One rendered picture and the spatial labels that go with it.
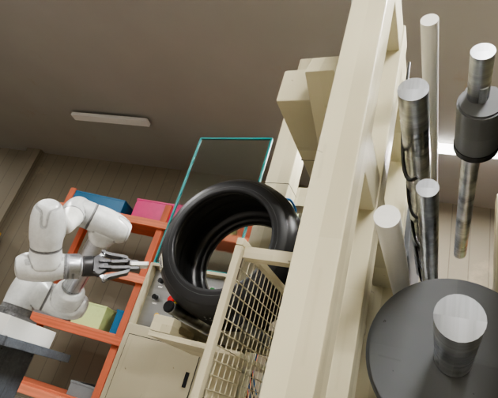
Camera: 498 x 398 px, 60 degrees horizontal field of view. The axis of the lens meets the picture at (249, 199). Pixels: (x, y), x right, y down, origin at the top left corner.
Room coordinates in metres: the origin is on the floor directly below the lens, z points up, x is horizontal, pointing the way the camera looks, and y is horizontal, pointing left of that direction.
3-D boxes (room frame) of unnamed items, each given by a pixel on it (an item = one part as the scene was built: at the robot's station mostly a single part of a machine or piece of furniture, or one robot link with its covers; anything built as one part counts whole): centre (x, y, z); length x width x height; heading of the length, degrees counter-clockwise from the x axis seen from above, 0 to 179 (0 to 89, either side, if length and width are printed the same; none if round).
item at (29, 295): (2.41, 0.98, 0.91); 0.18 x 0.16 x 0.22; 111
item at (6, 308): (2.39, 1.00, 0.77); 0.22 x 0.18 x 0.06; 156
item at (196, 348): (1.72, -0.04, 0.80); 0.37 x 0.36 x 0.02; 62
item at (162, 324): (1.79, 0.09, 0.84); 0.36 x 0.09 x 0.06; 152
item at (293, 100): (1.47, -0.24, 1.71); 0.61 x 0.25 x 0.15; 152
